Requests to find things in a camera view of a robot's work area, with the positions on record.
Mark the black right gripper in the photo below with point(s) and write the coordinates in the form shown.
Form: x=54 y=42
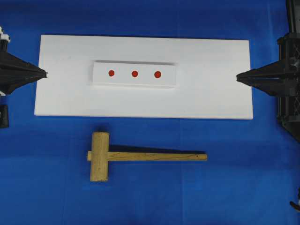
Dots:
x=288 y=110

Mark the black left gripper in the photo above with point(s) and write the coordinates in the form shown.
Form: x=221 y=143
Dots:
x=9 y=83

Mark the wooden mallet hammer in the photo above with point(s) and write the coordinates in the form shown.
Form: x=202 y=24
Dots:
x=102 y=152

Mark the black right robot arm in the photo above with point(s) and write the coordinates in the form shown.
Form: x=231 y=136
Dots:
x=281 y=79

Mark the large white foam board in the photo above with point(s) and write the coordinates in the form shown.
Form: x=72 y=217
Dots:
x=206 y=78

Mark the blue table cloth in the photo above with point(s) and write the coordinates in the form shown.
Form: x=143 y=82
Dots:
x=253 y=166

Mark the small white raised block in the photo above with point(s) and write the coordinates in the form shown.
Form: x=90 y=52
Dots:
x=134 y=74

